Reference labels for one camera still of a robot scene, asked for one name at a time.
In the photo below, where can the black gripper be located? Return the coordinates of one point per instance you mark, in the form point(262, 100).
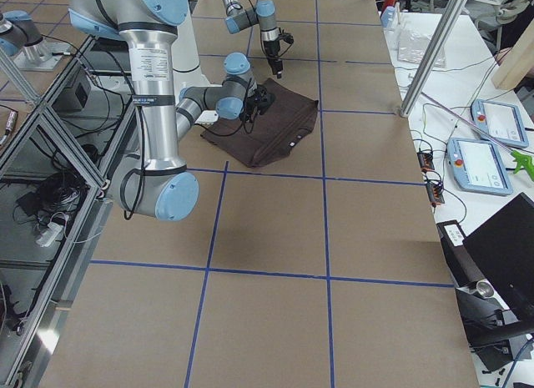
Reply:
point(271, 50)
point(253, 101)

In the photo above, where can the dark brown t-shirt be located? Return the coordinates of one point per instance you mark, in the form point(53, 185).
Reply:
point(289, 119)

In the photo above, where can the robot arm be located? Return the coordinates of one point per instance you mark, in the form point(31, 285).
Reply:
point(263, 13)
point(170, 94)

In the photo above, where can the clear plastic bag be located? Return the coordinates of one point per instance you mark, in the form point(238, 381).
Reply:
point(412, 46)

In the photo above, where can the near blue teach pendant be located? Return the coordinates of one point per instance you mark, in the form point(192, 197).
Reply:
point(477, 167)

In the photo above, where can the blue teach pendant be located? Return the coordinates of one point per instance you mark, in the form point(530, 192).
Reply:
point(502, 121)
point(477, 167)

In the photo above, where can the far blue teach pendant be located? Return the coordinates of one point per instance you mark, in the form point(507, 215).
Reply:
point(502, 121)

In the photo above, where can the aluminium frame post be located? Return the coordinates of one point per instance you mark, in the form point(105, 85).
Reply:
point(443, 30)

